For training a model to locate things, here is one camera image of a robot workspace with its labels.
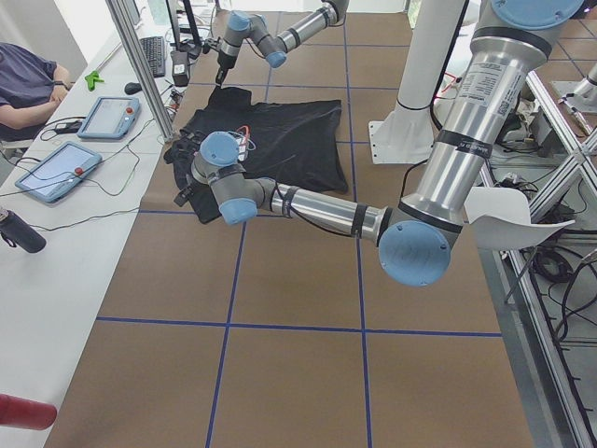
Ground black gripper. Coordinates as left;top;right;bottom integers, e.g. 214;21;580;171
215;51;234;86
174;175;196;206

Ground brown paper table mat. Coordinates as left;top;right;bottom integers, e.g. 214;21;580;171
45;9;537;448

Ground seated person in blue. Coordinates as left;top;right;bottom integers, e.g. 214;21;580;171
1;43;71;142

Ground black power adapter box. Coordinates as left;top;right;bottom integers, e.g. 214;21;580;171
170;50;190;87

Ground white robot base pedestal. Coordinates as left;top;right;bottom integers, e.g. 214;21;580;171
368;0;468;164

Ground aluminium frame post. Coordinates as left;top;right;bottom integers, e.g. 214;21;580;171
105;0;174;143

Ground black t-shirt with logo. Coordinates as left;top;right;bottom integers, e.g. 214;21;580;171
164;87;348;224

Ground aluminium frame rack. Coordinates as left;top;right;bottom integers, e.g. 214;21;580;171
482;62;596;447

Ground upper blue teach pendant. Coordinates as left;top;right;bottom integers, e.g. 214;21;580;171
76;96;141;140

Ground lower blue teach pendant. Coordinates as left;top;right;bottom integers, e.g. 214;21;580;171
15;142;103;203

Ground red cylinder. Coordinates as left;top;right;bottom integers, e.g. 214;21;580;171
1;394;57;430

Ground green plastic clip tool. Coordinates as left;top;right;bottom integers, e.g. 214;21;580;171
84;70;104;91

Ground black water bottle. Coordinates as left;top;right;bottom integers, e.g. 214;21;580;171
1;208;47;253

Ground black computer mouse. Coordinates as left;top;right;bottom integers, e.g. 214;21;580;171
124;82;142;95

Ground blue teach pendant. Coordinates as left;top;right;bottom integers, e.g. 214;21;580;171
76;96;141;140
15;142;103;203

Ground white curved paper sheet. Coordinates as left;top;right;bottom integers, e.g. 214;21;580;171
465;187;575;251

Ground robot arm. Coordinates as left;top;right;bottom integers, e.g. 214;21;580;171
215;0;349;87
189;1;580;287

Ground black keyboard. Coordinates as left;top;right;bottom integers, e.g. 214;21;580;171
139;36;166;77

